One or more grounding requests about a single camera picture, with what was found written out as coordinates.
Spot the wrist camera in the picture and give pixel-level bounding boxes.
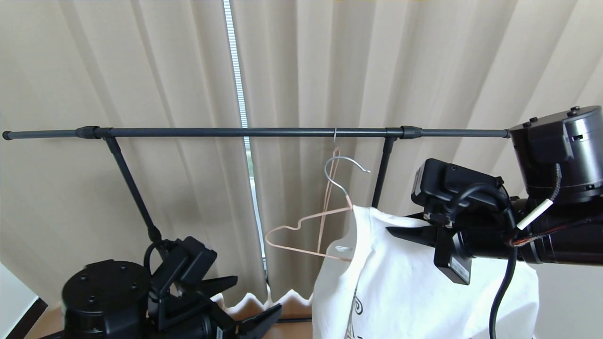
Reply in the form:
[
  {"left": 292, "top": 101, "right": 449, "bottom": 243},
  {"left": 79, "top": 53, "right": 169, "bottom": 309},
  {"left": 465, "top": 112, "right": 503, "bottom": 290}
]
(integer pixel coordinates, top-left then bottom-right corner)
[
  {"left": 410, "top": 158, "right": 506, "bottom": 225},
  {"left": 144, "top": 236, "right": 219, "bottom": 307}
]

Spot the black clothes rack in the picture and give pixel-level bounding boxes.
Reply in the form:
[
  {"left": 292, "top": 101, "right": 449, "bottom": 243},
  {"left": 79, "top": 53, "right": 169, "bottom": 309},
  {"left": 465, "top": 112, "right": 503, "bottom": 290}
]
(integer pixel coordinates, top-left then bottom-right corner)
[{"left": 1, "top": 125, "right": 512, "bottom": 325}]

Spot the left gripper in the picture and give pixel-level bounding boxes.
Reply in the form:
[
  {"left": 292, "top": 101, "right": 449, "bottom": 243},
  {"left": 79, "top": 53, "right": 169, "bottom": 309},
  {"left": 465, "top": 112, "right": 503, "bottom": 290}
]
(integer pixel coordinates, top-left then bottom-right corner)
[{"left": 155, "top": 275, "right": 283, "bottom": 339}]

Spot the beige curtain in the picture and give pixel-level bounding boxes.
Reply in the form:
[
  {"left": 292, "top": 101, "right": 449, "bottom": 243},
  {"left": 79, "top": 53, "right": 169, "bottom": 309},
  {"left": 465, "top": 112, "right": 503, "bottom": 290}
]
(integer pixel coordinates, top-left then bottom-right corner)
[{"left": 0, "top": 0, "right": 603, "bottom": 307}]

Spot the white printed t-shirt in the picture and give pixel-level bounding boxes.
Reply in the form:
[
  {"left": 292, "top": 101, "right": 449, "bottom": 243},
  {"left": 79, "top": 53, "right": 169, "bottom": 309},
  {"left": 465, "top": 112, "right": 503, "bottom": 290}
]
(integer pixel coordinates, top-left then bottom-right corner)
[{"left": 311, "top": 204, "right": 540, "bottom": 339}]

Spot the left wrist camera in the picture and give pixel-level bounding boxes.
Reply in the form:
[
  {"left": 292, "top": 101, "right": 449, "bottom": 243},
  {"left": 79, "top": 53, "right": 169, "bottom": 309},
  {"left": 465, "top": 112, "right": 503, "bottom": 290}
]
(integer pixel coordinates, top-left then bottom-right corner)
[{"left": 144, "top": 236, "right": 219, "bottom": 307}]

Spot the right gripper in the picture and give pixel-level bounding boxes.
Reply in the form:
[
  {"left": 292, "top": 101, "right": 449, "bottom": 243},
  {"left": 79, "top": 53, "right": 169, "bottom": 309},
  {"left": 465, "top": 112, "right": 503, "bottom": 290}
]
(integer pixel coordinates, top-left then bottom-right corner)
[{"left": 385, "top": 200, "right": 603, "bottom": 286}]

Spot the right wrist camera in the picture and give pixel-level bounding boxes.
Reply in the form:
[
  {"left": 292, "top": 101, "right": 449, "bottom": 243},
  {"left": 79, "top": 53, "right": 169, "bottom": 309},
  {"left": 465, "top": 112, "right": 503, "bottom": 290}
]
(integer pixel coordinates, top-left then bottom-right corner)
[{"left": 410, "top": 158, "right": 506, "bottom": 225}]

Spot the pink clothes hanger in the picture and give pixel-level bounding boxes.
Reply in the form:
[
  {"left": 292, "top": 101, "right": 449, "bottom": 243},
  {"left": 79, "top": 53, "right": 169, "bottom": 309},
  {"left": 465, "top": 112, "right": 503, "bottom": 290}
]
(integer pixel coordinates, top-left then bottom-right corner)
[
  {"left": 264, "top": 155, "right": 373, "bottom": 263},
  {"left": 318, "top": 127, "right": 341, "bottom": 255}
]

